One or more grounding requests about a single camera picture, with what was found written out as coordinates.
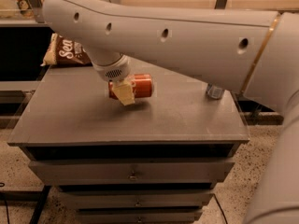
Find middle grey drawer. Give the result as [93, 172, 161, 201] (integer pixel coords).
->
[60, 189, 212, 209]

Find grey drawer cabinet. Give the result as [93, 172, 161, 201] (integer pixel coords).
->
[8, 61, 249, 215]

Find black floor bar left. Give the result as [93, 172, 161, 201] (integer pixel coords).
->
[29, 186, 50, 224]

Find brown white chip bag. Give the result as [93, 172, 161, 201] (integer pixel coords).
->
[41, 33, 91, 66]

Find bottom grey drawer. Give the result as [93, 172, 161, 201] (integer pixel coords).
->
[78, 209, 202, 224]

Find grey drawer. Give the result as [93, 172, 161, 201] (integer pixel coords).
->
[60, 189, 212, 209]
[78, 209, 202, 224]
[29, 159, 234, 186]

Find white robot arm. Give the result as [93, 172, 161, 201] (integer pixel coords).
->
[42, 0, 299, 224]

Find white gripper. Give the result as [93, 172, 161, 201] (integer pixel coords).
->
[93, 55, 135, 105]

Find red Coca-Cola can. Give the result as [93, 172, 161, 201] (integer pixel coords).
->
[108, 74, 153, 99]

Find silver blue energy drink can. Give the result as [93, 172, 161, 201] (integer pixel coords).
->
[206, 84, 224, 100]

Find top grey drawer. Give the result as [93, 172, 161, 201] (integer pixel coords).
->
[29, 159, 234, 186]

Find red object behind glass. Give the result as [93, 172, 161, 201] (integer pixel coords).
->
[17, 0, 34, 18]

